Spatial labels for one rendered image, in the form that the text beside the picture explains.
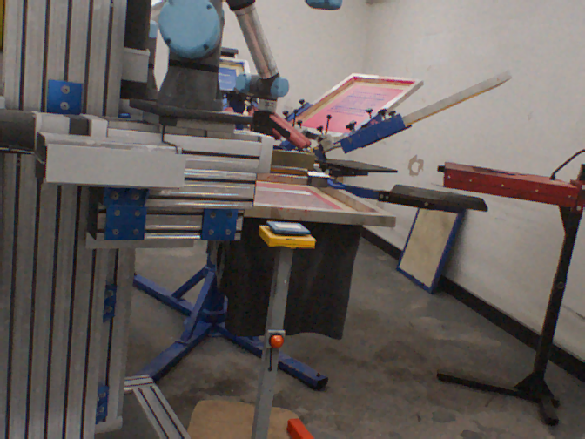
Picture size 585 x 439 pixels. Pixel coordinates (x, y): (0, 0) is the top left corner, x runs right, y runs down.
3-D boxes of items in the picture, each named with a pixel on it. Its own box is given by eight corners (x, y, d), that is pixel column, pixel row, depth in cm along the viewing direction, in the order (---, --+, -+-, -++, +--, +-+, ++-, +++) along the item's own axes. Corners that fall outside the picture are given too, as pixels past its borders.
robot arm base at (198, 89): (168, 105, 126) (172, 58, 124) (148, 101, 139) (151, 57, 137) (232, 113, 134) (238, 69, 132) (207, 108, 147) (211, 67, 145)
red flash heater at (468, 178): (561, 199, 300) (567, 177, 298) (582, 212, 257) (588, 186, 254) (440, 180, 314) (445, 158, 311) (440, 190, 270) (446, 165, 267)
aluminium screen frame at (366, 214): (394, 227, 189) (397, 216, 189) (215, 214, 172) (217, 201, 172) (319, 185, 263) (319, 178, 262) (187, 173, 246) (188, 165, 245)
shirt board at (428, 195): (480, 212, 309) (482, 198, 307) (485, 226, 270) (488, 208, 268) (239, 172, 337) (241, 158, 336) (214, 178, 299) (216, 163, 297)
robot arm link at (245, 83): (253, 72, 217) (275, 76, 225) (234, 70, 224) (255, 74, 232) (251, 94, 218) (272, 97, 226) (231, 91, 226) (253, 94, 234)
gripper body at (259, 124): (249, 138, 240) (252, 109, 238) (269, 141, 243) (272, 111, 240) (252, 140, 233) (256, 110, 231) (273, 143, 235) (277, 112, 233)
